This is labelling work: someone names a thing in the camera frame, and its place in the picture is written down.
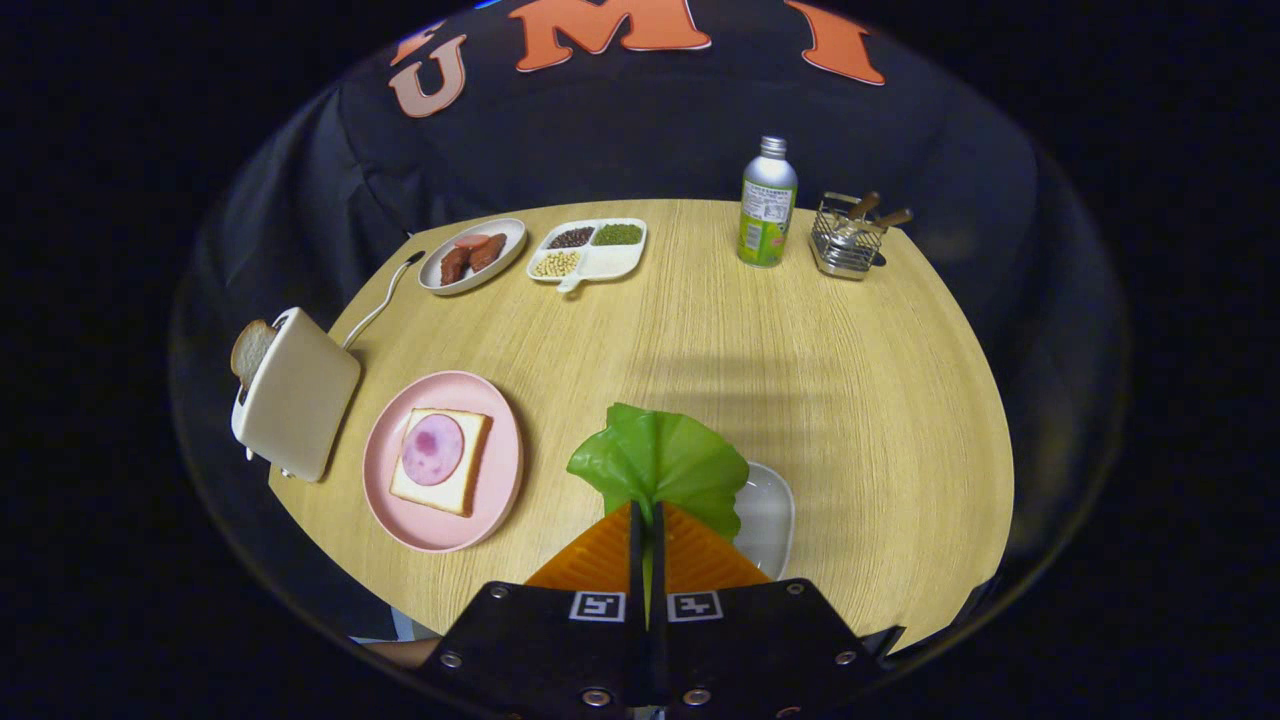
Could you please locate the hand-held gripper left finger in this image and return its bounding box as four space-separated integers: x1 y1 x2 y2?
415 500 651 720

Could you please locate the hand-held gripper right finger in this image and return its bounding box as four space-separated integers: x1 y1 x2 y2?
648 500 886 720

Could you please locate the green lettuce leaf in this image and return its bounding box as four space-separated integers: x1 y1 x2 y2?
567 403 750 541

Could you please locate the toasted bread slice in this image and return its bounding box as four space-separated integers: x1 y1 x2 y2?
231 319 278 389

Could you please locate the small white plate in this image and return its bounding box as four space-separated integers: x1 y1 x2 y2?
733 461 796 581

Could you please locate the pink plate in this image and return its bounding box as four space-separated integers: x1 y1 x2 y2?
362 371 524 553

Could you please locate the bread slice with ham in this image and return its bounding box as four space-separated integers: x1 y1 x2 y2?
389 407 493 517

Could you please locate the pink ham slice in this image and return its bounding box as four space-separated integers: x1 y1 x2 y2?
402 414 466 487

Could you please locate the white toaster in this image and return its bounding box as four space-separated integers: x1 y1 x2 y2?
231 306 362 483

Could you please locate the white divided dish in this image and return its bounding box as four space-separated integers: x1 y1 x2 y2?
526 217 648 294

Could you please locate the round white meat plate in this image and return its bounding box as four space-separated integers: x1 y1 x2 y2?
418 218 527 296

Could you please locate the silver and green bottle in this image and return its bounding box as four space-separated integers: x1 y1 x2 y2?
738 136 799 268

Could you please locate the black backdrop cloth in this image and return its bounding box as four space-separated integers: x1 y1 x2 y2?
170 0 1131 641

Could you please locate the white toaster cable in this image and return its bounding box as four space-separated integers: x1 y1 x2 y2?
343 250 426 351

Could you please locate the metal wire basket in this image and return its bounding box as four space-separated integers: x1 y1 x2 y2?
809 192 886 281

